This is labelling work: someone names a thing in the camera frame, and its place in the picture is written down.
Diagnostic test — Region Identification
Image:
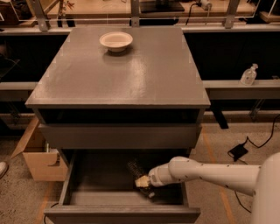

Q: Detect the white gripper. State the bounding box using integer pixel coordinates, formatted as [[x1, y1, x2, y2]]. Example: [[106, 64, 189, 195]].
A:
[[135, 164, 171, 188]]

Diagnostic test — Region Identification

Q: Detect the grey closed top drawer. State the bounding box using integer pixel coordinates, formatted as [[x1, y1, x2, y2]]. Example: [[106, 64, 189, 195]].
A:
[[39, 124, 201, 150]]

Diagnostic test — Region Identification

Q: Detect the open grey middle drawer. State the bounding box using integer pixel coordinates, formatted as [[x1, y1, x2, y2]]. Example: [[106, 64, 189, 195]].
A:
[[45, 150, 200, 224]]

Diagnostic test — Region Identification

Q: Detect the grey drawer cabinet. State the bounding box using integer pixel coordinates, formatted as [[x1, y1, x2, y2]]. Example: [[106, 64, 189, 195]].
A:
[[24, 25, 211, 224]]

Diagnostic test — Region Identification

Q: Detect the white bowl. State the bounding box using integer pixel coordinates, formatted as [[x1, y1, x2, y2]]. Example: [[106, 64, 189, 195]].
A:
[[99, 31, 133, 53]]

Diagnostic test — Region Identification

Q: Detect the cardboard box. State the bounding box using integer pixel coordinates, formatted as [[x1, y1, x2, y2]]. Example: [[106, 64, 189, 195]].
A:
[[11, 117, 68, 181]]

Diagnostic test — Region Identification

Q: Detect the black power adapter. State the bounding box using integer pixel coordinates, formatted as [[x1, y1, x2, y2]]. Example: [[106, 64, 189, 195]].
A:
[[227, 143, 249, 162]]

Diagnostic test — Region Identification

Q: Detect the white shoe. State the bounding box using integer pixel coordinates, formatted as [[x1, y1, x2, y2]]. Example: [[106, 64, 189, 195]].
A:
[[0, 162, 9, 178]]

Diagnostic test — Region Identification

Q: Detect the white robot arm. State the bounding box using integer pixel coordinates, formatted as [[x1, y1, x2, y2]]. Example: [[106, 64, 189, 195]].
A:
[[130, 153, 280, 224]]

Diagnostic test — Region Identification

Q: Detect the black floor cable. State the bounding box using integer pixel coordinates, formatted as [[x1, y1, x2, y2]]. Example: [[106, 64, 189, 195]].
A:
[[233, 113, 280, 214]]

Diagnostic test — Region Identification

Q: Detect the clear plastic water bottle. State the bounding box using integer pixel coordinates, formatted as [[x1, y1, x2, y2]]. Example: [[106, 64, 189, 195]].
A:
[[127, 160, 155, 199]]

